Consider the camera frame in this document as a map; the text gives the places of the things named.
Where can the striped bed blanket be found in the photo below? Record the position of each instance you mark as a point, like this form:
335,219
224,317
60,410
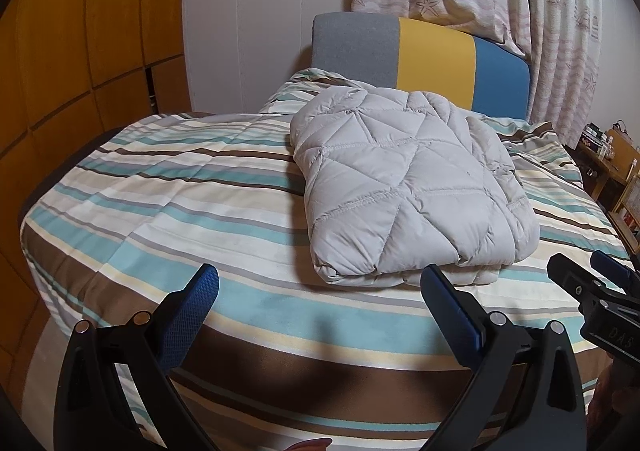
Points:
175,211

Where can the grey yellow blue headboard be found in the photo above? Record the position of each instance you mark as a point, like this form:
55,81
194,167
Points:
435,61

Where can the person's left hand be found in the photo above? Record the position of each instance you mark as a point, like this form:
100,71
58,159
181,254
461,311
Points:
310,446

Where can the wooden cane chair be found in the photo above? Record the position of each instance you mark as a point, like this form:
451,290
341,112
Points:
629,211

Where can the wooden wardrobe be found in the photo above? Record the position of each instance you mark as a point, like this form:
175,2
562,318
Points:
75,81

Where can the person's right hand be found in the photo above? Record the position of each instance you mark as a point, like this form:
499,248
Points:
607,396

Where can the light grey quilted down jacket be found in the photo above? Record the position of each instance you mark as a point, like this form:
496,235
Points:
410,181

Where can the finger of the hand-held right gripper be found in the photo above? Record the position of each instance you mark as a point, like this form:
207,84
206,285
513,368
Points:
575,278
612,266

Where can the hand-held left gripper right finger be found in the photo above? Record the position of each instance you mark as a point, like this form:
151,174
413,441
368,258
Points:
450,316

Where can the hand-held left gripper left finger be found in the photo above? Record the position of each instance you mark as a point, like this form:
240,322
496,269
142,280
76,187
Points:
192,311

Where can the wooden bedside shelf with items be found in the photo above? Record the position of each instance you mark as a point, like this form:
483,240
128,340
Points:
607,166

